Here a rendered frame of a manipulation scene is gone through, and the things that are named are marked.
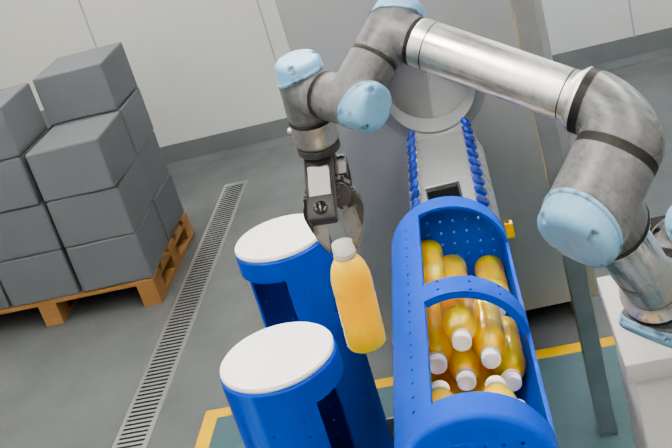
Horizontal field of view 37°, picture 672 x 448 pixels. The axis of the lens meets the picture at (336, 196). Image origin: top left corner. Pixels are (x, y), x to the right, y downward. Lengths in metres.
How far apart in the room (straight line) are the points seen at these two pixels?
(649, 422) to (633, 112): 0.76
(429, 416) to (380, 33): 0.64
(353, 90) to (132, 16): 5.47
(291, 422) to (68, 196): 3.00
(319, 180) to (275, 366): 0.82
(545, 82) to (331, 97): 0.31
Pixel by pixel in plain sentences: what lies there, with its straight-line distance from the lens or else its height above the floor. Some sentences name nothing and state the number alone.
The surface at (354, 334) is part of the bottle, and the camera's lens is 1.78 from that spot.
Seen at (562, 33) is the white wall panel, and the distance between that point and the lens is 6.75.
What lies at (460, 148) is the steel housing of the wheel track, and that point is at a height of 0.93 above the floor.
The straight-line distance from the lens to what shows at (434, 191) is 2.87.
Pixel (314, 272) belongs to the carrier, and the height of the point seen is 0.95.
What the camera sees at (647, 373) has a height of 1.12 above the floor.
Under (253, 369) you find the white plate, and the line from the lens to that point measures 2.37.
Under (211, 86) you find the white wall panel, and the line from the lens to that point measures 6.92.
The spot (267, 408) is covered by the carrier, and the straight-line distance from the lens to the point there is 2.31.
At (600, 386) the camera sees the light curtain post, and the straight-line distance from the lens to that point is 3.44.
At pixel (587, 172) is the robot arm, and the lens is 1.35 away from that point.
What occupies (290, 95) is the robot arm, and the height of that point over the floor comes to 1.79.
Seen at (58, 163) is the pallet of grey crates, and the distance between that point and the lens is 5.07.
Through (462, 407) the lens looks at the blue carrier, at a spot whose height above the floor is 1.23.
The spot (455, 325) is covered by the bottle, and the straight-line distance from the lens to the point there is 2.02.
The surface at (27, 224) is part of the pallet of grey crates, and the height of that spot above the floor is 0.58.
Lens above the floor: 2.23
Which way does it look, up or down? 23 degrees down
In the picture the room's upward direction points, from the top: 17 degrees counter-clockwise
